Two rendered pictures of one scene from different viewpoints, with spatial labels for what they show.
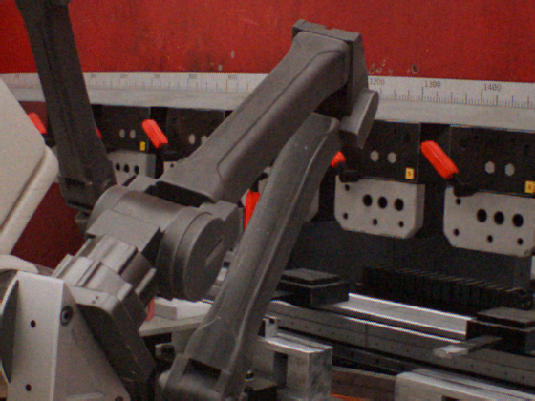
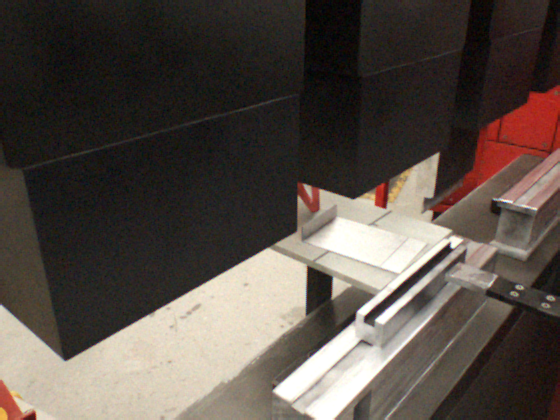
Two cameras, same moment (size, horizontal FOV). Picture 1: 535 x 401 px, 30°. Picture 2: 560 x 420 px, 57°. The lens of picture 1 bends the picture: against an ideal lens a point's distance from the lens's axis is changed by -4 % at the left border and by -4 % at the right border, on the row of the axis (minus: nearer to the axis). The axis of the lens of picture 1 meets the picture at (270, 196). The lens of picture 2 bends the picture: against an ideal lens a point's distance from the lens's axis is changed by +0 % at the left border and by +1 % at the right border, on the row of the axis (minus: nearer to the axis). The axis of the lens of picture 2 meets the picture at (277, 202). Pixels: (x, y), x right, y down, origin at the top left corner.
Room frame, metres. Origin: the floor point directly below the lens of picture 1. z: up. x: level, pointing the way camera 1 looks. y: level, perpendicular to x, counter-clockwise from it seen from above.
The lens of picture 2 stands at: (1.54, -0.42, 1.31)
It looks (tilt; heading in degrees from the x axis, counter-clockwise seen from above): 25 degrees down; 86
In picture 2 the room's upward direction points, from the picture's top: straight up
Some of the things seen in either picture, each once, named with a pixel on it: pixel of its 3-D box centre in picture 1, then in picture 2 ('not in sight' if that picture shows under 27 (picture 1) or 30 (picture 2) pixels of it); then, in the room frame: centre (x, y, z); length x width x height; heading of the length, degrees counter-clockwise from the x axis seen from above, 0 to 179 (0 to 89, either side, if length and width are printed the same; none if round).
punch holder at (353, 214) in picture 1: (393, 176); (132, 100); (1.49, -0.18, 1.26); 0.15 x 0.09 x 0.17; 45
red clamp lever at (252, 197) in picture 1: (255, 200); not in sight; (1.60, 0.02, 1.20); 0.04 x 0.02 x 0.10; 135
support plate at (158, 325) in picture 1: (149, 316); (329, 227); (1.65, 0.19, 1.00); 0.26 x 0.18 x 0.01; 135
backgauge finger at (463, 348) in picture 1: (488, 335); not in sight; (1.53, -0.35, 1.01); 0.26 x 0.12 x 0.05; 135
